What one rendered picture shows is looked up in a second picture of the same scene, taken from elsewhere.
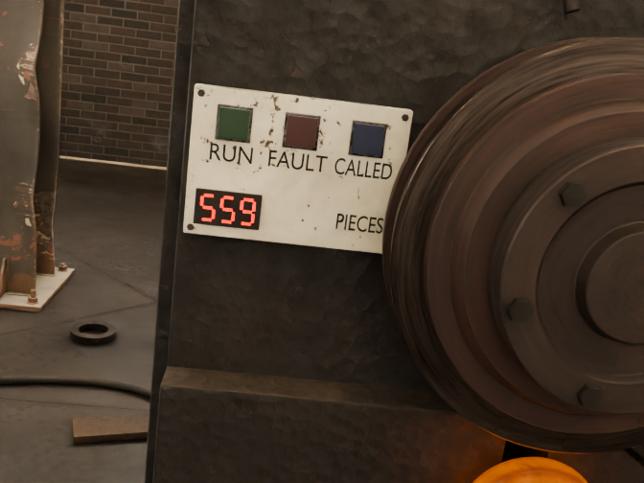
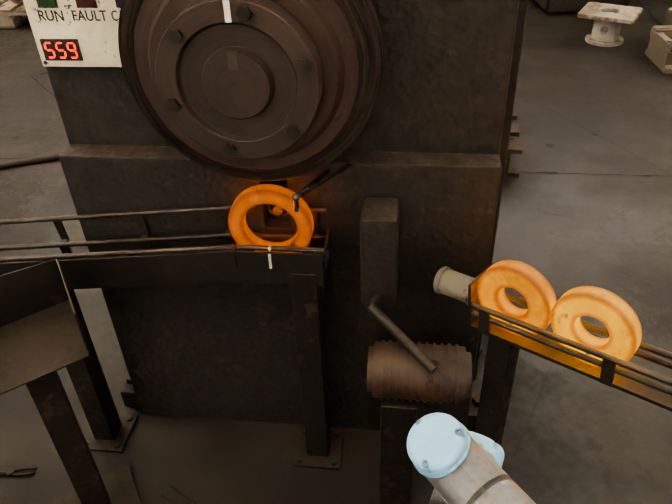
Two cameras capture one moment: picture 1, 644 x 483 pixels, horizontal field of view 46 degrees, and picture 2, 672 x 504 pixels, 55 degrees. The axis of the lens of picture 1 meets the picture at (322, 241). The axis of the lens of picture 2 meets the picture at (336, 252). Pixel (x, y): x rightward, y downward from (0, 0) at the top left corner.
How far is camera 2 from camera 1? 78 cm
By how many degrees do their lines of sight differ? 25
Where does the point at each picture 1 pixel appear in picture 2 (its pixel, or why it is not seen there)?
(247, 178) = (65, 29)
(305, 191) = (100, 33)
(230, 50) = not seen: outside the picture
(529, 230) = (161, 59)
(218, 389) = (89, 156)
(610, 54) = not seen: outside the picture
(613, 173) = (196, 21)
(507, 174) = (156, 23)
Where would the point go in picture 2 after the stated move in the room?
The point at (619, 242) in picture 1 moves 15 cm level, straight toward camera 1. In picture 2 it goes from (210, 62) to (142, 94)
